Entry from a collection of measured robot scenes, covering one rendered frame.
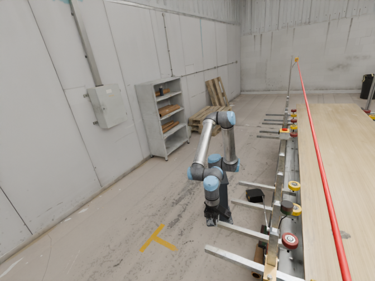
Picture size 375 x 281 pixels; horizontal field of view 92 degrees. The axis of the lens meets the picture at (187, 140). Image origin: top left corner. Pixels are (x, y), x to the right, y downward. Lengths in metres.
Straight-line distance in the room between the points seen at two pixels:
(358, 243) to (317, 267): 0.28
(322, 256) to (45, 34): 3.25
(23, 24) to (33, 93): 0.74
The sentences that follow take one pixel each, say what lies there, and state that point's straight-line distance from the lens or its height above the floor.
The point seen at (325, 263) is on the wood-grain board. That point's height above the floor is 0.90.
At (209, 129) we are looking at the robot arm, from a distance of 1.48.
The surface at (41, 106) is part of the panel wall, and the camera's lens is 2.88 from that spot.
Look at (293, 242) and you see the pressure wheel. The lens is 1.25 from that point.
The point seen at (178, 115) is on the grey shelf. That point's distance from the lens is 4.29.
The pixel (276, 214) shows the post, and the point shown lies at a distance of 1.18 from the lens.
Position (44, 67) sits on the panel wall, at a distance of 2.94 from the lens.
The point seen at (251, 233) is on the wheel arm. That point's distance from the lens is 1.30.
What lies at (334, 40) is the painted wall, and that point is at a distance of 8.79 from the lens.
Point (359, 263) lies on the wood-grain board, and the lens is 1.31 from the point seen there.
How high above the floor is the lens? 1.87
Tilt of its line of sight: 24 degrees down
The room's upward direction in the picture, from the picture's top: 8 degrees counter-clockwise
